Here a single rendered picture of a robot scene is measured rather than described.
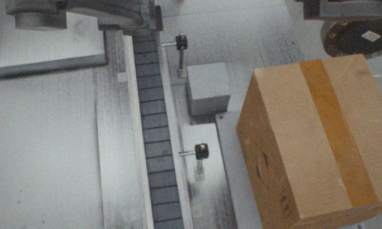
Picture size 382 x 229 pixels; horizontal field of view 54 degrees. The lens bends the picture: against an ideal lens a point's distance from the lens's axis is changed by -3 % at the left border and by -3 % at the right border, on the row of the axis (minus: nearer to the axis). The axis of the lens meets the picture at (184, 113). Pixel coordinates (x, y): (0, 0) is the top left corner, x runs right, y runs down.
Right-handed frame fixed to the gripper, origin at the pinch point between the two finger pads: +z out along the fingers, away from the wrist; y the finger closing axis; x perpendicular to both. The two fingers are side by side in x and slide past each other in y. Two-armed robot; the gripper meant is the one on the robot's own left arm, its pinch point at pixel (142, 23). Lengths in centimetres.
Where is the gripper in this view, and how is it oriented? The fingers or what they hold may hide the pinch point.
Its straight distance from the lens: 108.4
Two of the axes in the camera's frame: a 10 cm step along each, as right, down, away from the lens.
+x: 1.2, 9.8, 1.6
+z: -1.1, -1.5, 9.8
